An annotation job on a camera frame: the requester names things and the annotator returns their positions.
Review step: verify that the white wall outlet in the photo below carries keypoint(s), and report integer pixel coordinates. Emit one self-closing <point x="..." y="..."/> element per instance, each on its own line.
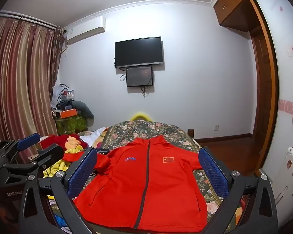
<point x="216" y="127"/>

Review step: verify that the red zip jacket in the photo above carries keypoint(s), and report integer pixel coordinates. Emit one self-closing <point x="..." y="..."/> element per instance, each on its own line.
<point x="161" y="187"/>

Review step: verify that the wooden bed post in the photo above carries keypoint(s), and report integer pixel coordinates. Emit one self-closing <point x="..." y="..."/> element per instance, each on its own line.
<point x="190" y="133"/>

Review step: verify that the green patterned cloth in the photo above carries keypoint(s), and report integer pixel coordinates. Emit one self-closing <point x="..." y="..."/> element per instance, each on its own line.
<point x="70" y="125"/>

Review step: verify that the wooden door frame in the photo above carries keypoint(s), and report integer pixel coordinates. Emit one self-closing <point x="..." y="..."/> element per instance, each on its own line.
<point x="265" y="78"/>

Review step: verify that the yellow cloth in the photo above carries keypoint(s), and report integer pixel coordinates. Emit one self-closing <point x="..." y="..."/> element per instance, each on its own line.
<point x="56" y="169"/>

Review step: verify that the orange box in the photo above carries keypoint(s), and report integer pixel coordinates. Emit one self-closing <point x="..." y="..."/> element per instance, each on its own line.
<point x="68" y="113"/>

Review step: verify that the wooden overhead cabinet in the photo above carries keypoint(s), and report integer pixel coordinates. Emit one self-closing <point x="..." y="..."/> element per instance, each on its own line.
<point x="234" y="4"/>

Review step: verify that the red plush garment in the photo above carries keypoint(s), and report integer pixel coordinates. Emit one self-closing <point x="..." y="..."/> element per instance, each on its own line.
<point x="56" y="142"/>

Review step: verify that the white curtain rail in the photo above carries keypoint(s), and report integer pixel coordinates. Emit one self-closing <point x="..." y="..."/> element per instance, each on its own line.
<point x="26" y="18"/>

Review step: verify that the white refrigerator with magnets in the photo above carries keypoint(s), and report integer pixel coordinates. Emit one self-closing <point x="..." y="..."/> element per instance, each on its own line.
<point x="290" y="187"/>

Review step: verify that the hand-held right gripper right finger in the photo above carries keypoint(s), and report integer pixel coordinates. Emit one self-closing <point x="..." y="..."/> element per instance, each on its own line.
<point x="213" y="173"/>

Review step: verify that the yellow round object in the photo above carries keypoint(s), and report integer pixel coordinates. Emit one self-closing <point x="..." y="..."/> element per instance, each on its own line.
<point x="140" y="116"/>

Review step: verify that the dark grey bag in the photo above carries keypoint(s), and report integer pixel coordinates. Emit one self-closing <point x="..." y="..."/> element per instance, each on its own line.
<point x="84" y="109"/>

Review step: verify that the white air conditioner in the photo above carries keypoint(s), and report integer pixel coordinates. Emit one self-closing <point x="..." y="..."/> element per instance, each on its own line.
<point x="85" y="30"/>

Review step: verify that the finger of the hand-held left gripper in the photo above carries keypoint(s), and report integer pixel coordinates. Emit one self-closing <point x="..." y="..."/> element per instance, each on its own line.
<point x="51" y="154"/>
<point x="28" y="141"/>

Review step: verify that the black wall television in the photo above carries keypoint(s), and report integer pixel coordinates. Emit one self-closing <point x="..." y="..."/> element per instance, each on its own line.
<point x="139" y="52"/>

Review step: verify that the pile of papers and bags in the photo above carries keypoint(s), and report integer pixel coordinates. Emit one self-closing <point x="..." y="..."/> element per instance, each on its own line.
<point x="62" y="96"/>

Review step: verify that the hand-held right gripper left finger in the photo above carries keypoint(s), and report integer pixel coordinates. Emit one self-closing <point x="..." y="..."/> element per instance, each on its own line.
<point x="81" y="173"/>

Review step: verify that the white cloth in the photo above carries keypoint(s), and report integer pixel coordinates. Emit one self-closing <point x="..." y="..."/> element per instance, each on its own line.
<point x="92" y="137"/>

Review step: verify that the floral bed blanket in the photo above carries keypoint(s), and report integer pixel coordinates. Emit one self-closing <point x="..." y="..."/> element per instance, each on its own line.
<point x="166" y="129"/>

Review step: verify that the small black wall monitor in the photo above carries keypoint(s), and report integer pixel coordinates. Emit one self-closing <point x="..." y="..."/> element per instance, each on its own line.
<point x="139" y="76"/>

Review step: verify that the striped brown curtain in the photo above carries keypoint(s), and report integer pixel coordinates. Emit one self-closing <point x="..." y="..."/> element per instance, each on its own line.
<point x="19" y="78"/>

